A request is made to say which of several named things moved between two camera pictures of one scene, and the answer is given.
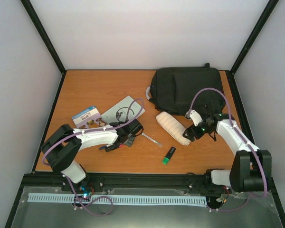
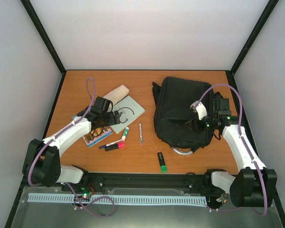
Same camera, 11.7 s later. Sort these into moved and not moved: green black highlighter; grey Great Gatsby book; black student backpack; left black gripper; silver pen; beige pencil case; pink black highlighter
Moved: black student backpack; green black highlighter; silver pen; left black gripper; beige pencil case
Not moved: grey Great Gatsby book; pink black highlighter
